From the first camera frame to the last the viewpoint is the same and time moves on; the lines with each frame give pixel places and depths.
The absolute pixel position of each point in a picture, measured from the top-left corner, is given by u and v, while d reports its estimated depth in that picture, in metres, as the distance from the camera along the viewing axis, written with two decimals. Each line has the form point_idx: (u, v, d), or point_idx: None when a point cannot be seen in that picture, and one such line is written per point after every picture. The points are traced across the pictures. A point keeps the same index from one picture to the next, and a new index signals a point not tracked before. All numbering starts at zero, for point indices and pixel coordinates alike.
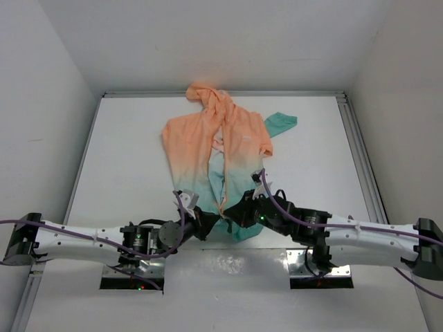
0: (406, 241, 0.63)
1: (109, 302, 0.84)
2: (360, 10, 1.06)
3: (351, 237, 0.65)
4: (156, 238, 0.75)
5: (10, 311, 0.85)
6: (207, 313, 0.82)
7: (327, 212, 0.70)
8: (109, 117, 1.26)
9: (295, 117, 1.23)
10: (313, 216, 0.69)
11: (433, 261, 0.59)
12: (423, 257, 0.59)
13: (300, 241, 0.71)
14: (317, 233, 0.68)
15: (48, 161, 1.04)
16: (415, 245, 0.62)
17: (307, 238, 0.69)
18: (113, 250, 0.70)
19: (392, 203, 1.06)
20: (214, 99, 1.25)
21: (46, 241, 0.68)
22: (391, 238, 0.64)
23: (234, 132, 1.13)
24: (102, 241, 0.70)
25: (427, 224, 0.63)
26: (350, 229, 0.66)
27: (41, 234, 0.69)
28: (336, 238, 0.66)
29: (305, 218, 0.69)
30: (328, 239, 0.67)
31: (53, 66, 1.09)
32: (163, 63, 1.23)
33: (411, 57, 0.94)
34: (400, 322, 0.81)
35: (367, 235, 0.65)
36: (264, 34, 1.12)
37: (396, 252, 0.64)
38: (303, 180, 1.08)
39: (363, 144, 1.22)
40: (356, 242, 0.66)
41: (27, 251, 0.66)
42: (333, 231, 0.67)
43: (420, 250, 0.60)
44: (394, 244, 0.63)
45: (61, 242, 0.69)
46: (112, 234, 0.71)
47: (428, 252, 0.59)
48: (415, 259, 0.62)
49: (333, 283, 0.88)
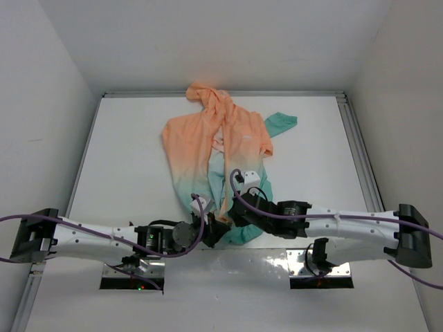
0: (386, 228, 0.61)
1: (109, 302, 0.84)
2: (361, 9, 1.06)
3: (331, 227, 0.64)
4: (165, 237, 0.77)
5: (10, 312, 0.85)
6: (207, 312, 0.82)
7: (307, 203, 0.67)
8: (109, 117, 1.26)
9: (295, 117, 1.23)
10: (293, 207, 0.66)
11: (414, 248, 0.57)
12: (403, 245, 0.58)
13: (280, 235, 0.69)
14: (297, 224, 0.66)
15: (48, 161, 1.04)
16: (395, 232, 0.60)
17: (287, 231, 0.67)
18: (129, 250, 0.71)
19: (392, 203, 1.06)
20: (214, 99, 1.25)
21: (64, 238, 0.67)
22: (371, 226, 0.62)
23: (234, 132, 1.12)
24: (118, 241, 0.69)
25: (408, 209, 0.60)
26: (330, 218, 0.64)
27: (59, 230, 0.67)
28: (316, 228, 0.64)
29: (284, 211, 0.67)
30: (307, 230, 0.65)
31: (52, 65, 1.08)
32: (163, 63, 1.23)
33: (411, 57, 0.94)
34: (400, 323, 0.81)
35: (346, 224, 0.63)
36: (264, 34, 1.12)
37: (377, 240, 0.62)
38: (302, 180, 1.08)
39: (363, 144, 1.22)
40: (336, 232, 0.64)
41: (45, 247, 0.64)
42: (313, 220, 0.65)
43: (401, 237, 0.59)
44: (375, 232, 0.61)
45: (78, 240, 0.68)
46: (127, 233, 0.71)
47: (409, 240, 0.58)
48: (396, 247, 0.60)
49: (333, 283, 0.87)
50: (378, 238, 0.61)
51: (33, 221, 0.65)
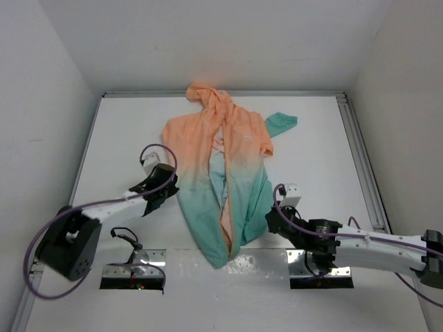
0: (414, 251, 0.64)
1: (109, 302, 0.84)
2: (361, 9, 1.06)
3: (360, 246, 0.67)
4: (153, 185, 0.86)
5: (9, 312, 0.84)
6: (207, 312, 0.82)
7: (338, 223, 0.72)
8: (109, 117, 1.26)
9: (295, 117, 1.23)
10: (325, 226, 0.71)
11: (441, 272, 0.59)
12: (430, 268, 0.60)
13: (311, 250, 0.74)
14: (327, 241, 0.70)
15: (48, 160, 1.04)
16: (423, 255, 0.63)
17: (318, 247, 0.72)
18: (142, 201, 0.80)
19: (392, 203, 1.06)
20: (214, 99, 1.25)
21: (100, 215, 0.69)
22: (399, 248, 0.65)
23: (234, 132, 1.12)
24: (132, 198, 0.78)
25: (435, 236, 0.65)
26: (360, 238, 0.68)
27: (88, 214, 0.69)
28: (347, 247, 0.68)
29: (316, 229, 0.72)
30: (338, 248, 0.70)
31: (52, 64, 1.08)
32: (163, 63, 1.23)
33: (412, 57, 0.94)
34: (401, 324, 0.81)
35: (375, 245, 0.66)
36: (264, 33, 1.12)
37: (403, 261, 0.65)
38: (304, 182, 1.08)
39: (363, 145, 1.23)
40: (365, 252, 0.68)
41: (96, 223, 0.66)
42: (343, 239, 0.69)
43: (428, 260, 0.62)
44: (403, 254, 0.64)
45: (110, 211, 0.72)
46: (128, 193, 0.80)
47: (436, 263, 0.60)
48: (423, 269, 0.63)
49: (333, 283, 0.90)
50: (406, 261, 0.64)
51: (54, 233, 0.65)
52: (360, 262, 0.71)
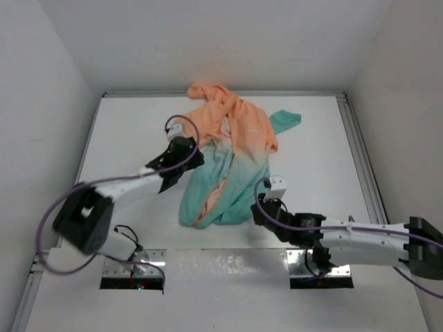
0: (396, 239, 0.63)
1: (109, 302, 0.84)
2: (361, 9, 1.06)
3: (344, 238, 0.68)
4: (170, 161, 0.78)
5: (9, 312, 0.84)
6: (208, 312, 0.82)
7: (322, 215, 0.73)
8: (109, 117, 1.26)
9: (299, 115, 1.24)
10: (310, 220, 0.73)
11: (423, 259, 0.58)
12: (413, 255, 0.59)
13: (297, 243, 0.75)
14: (312, 235, 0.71)
15: (48, 160, 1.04)
16: (405, 243, 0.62)
17: (304, 241, 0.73)
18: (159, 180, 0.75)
19: (392, 203, 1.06)
20: (221, 93, 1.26)
21: (113, 193, 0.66)
22: (382, 237, 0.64)
23: (241, 124, 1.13)
24: (148, 174, 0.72)
25: (419, 223, 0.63)
26: (342, 230, 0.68)
27: (102, 189, 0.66)
28: (330, 239, 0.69)
29: (302, 223, 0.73)
30: (322, 241, 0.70)
31: (52, 64, 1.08)
32: (163, 62, 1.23)
33: (412, 56, 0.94)
34: (401, 324, 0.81)
35: (358, 236, 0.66)
36: (264, 33, 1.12)
37: (387, 250, 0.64)
38: (304, 180, 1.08)
39: (363, 144, 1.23)
40: (350, 243, 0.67)
41: (106, 206, 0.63)
42: (327, 232, 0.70)
43: (410, 247, 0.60)
44: (385, 243, 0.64)
45: (124, 189, 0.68)
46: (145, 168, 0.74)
47: (419, 251, 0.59)
48: (408, 258, 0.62)
49: (333, 283, 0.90)
50: (389, 250, 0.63)
51: (66, 210, 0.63)
52: (357, 259, 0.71)
